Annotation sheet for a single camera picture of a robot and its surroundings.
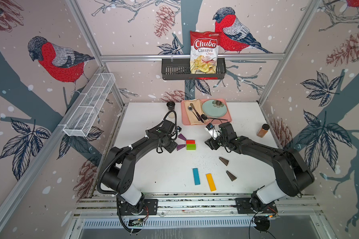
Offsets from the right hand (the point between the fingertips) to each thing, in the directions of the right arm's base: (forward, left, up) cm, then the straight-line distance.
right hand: (209, 137), depth 92 cm
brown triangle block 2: (-22, -12, -6) cm, 26 cm away
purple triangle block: (+3, +18, -5) cm, 19 cm away
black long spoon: (+21, +1, -6) cm, 22 cm away
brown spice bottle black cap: (+6, -36, -1) cm, 36 cm away
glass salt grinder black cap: (+22, +26, +5) cm, 35 cm away
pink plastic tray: (+19, +17, -7) cm, 26 cm away
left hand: (-3, +23, 0) cm, 23 cm away
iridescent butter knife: (+27, +7, -6) cm, 28 cm away
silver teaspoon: (+30, +12, -6) cm, 33 cm away
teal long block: (-22, +8, -7) cm, 25 cm away
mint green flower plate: (+32, -8, -7) cm, 33 cm away
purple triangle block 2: (-4, +19, -6) cm, 20 cm away
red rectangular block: (0, +12, -6) cm, 14 cm away
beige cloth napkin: (+36, +6, -6) cm, 37 cm away
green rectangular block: (-4, +11, -7) cm, 14 cm away
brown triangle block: (-12, -9, -6) cm, 16 cm away
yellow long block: (-25, 0, -8) cm, 26 cm away
